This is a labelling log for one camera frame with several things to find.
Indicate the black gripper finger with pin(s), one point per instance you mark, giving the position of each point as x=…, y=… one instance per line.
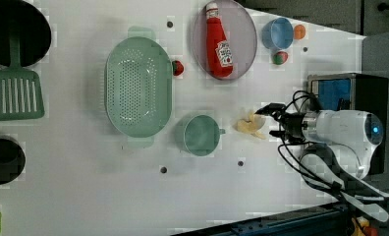
x=270, y=109
x=277, y=134

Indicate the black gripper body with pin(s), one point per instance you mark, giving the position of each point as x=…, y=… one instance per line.
x=291, y=123

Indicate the plush peeled banana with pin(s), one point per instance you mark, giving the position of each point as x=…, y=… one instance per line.
x=252, y=125

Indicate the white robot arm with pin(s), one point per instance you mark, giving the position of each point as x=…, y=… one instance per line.
x=320, y=169

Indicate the green mug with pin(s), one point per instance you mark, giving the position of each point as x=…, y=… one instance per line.
x=198, y=134

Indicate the large plush strawberry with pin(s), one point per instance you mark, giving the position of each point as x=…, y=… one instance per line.
x=280, y=57

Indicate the black toaster oven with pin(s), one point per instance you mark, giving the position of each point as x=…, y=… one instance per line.
x=362, y=88

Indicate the plush red ketchup bottle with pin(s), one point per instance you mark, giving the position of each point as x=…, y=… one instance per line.
x=218, y=51

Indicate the blue bowl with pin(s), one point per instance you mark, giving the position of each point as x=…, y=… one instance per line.
x=278, y=34

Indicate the orange plush fruit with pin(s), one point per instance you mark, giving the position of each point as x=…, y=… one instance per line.
x=299, y=32

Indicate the grey round plate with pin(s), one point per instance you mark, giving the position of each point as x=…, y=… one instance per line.
x=239, y=29

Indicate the small red plush strawberry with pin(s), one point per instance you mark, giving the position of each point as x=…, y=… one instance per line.
x=178, y=68

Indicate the green colander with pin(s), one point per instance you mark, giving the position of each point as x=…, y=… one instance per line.
x=138, y=87

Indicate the green slotted spatula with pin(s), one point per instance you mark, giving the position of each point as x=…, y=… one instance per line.
x=20, y=88

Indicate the black round pan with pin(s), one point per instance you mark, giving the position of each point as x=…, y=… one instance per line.
x=35, y=31

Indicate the blue table frame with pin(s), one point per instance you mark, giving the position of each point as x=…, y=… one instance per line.
x=325, y=220

